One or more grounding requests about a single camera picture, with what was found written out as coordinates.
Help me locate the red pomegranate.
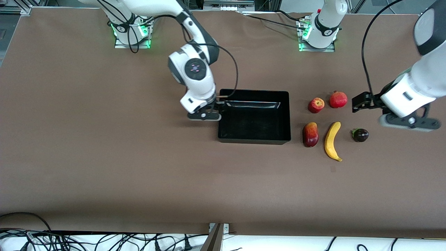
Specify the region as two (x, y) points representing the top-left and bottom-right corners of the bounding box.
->
(329, 90), (348, 109)

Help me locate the dark purple eggplant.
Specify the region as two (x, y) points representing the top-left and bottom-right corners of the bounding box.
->
(351, 128), (370, 143)

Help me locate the tangled black cable bunch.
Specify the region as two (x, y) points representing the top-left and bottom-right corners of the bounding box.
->
(0, 212), (209, 251)

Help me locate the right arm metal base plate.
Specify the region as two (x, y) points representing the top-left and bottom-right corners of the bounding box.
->
(114, 37), (151, 49)

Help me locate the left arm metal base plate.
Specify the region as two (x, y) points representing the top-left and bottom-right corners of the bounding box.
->
(298, 40), (336, 53)

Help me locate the red yellow mango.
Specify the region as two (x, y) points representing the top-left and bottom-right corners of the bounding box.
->
(302, 122), (320, 148)

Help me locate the black plastic box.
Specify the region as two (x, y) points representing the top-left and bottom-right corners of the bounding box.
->
(218, 89), (292, 145)

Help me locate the brown table cover sheet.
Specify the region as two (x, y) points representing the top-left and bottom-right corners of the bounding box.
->
(0, 7), (446, 239)

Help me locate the aluminium corner frame profile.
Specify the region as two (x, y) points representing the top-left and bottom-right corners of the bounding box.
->
(0, 0), (47, 15)

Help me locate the thin black table cable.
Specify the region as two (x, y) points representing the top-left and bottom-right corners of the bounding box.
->
(243, 12), (303, 30)

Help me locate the yellow banana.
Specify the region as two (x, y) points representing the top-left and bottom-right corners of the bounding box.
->
(324, 121), (343, 162)

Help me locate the red yellow apple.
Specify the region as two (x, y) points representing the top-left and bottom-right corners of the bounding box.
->
(308, 97), (325, 114)

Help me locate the black looping cable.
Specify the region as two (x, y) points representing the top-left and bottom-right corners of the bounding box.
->
(96, 0), (154, 54)

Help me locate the aluminium frame post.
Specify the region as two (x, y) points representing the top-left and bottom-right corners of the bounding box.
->
(200, 223), (230, 251)

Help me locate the grey equipment rack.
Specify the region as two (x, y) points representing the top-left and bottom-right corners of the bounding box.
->
(176, 0), (258, 12)

